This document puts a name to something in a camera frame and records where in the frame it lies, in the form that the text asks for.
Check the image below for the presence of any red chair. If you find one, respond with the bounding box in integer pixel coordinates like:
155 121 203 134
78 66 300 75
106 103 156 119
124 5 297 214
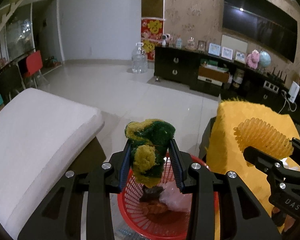
24 50 43 77

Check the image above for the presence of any white picture frame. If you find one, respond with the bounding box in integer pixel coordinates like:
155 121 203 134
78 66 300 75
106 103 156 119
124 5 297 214
221 47 233 61

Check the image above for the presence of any person's right hand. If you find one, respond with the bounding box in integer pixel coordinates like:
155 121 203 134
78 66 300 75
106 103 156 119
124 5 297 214
271 207 300 239

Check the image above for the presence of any black wall television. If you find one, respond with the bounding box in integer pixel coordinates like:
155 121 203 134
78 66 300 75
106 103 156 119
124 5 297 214
222 0 298 63

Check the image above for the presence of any light blue globe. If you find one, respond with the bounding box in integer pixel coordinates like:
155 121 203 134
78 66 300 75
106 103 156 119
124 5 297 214
258 50 271 68

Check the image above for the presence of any white wall board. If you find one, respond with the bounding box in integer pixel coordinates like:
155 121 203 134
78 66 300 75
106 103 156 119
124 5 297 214
221 34 248 56

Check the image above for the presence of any red festive poster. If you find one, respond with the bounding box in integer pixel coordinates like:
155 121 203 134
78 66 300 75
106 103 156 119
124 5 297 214
141 17 164 61

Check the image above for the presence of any white router box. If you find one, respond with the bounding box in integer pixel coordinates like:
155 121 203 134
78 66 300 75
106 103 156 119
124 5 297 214
288 81 300 103

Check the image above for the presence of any white cable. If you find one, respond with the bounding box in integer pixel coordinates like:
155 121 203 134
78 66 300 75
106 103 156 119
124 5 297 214
277 90 298 114

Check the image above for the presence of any large clear water bottle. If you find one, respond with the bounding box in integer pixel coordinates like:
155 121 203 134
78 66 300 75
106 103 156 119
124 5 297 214
132 42 148 74

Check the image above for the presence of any yellow table cloth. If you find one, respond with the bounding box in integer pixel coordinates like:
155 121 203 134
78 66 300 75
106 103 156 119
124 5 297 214
206 100 299 212

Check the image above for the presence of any blue picture frame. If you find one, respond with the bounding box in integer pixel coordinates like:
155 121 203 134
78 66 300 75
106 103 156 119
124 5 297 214
208 43 221 57

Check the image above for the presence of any black tv cabinet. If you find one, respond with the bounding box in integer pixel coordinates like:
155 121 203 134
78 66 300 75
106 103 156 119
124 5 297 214
154 46 300 125

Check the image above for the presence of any brown small photo frame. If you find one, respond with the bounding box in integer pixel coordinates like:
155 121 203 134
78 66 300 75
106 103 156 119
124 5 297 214
197 40 206 53

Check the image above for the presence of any red plastic mesh basket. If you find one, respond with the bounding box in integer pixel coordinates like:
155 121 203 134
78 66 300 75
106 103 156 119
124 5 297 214
117 152 220 240

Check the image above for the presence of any black wifi router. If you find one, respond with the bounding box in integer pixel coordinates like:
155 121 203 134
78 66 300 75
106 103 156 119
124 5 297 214
266 68 287 85

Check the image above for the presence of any green yellow knitted cloth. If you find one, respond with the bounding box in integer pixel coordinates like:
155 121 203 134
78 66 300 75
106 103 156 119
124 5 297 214
125 119 175 188

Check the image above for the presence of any pink plush toy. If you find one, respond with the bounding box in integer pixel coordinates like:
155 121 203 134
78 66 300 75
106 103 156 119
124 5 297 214
246 50 260 69

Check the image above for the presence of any white small camera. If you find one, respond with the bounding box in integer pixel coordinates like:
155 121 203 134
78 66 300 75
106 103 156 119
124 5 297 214
161 34 171 47

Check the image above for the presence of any clear plastic bag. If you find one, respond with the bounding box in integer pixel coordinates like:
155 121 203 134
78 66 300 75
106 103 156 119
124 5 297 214
159 181 192 213

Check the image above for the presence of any black wrapper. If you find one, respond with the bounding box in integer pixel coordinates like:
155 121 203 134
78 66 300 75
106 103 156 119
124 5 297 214
139 185 164 203

